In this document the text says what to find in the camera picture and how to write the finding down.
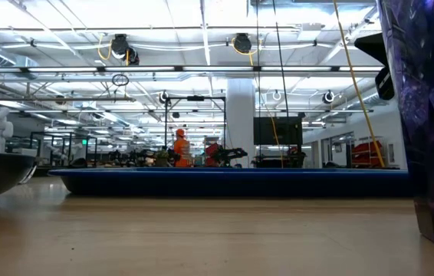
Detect blue plastic tray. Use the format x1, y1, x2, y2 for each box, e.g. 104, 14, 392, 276
48, 167, 413, 199

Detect black ceiling cable reel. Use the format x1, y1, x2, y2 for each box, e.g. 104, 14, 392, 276
110, 33, 140, 66
232, 32, 253, 54

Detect black coiled cable loop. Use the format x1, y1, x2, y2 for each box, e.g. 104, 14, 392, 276
110, 73, 130, 87

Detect red storage bins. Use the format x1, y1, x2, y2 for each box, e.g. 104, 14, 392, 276
350, 140, 385, 168

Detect black monitor screen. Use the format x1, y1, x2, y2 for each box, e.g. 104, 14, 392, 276
253, 116, 304, 146

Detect black metal frame rig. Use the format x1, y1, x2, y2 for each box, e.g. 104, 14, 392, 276
164, 95, 228, 168

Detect thin black hanging cable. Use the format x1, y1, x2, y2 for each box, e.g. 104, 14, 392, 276
255, 0, 261, 166

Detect person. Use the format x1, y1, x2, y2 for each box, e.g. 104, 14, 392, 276
173, 128, 192, 168

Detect red background box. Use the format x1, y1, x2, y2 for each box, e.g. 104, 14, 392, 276
205, 143, 222, 168

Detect purple faceted plastic cup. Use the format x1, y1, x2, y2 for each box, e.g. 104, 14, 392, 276
376, 0, 434, 254

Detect yellow hanging cable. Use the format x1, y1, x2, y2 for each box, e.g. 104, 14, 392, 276
331, 0, 386, 169

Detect long ceiling light rail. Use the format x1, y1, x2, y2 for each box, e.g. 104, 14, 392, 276
0, 65, 385, 74

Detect white square pillar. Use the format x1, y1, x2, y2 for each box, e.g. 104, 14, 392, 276
225, 78, 257, 168

